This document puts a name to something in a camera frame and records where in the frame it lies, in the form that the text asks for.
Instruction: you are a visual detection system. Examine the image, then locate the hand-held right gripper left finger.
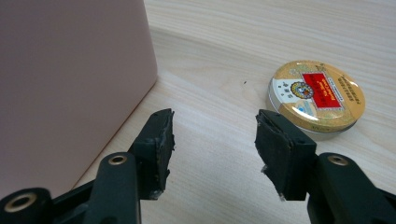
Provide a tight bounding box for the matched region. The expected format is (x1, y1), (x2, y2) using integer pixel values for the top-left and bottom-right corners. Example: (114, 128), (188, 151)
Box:
(128, 108), (176, 201)

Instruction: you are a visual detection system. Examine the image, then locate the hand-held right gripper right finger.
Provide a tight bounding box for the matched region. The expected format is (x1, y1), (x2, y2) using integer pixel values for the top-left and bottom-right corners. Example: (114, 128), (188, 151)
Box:
(255, 109), (318, 202)

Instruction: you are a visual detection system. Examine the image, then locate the round gold tin red label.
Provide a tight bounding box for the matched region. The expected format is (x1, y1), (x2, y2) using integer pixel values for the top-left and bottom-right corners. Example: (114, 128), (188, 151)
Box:
(266, 60), (366, 134)

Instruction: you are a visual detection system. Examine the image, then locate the pink lidded storage box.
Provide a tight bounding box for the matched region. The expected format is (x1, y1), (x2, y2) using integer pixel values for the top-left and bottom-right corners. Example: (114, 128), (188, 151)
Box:
(0, 0), (159, 191)

